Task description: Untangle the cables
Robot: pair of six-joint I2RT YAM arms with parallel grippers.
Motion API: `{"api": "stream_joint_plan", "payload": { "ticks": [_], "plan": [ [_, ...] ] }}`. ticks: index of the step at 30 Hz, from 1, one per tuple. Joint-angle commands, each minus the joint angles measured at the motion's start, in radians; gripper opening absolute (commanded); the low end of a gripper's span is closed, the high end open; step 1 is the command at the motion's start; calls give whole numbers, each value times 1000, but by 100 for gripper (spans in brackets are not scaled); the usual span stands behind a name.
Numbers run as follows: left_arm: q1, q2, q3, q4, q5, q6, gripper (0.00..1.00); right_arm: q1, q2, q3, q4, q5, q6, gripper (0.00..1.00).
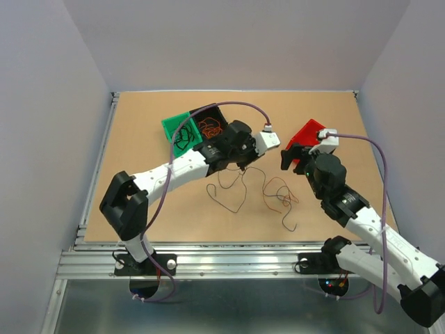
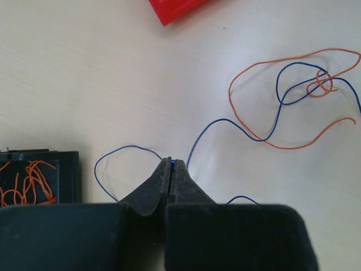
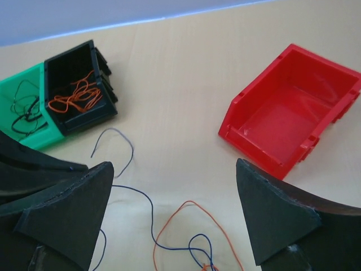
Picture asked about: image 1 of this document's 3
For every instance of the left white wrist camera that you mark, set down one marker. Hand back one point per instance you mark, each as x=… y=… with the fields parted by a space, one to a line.
x=267 y=140

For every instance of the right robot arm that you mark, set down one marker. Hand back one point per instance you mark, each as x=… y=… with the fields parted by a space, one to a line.
x=411 y=277

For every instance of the black plastic bin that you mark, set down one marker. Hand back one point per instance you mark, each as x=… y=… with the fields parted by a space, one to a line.
x=209 y=125

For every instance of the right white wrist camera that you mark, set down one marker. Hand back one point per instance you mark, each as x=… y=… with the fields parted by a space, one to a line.
x=328 y=142

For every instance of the green plastic bin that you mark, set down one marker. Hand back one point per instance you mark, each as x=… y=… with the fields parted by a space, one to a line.
x=184 y=136

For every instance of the red plastic bin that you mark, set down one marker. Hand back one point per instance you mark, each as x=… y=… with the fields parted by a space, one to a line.
x=307 y=135

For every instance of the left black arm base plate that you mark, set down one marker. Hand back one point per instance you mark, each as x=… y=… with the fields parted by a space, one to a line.
x=125 y=265

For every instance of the aluminium rail frame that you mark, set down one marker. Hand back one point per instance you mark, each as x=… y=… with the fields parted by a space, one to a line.
x=224 y=284

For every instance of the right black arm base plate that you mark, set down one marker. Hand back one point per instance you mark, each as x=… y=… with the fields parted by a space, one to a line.
x=316 y=263

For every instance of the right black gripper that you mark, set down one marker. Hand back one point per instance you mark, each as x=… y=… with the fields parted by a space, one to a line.
x=295 y=152

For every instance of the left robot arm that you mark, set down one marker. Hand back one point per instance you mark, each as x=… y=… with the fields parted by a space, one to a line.
x=128 y=197

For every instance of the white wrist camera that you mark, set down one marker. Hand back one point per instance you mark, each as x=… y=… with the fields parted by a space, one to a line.
x=328 y=142
x=267 y=140

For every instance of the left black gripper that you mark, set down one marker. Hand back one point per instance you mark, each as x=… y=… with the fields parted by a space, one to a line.
x=250 y=142

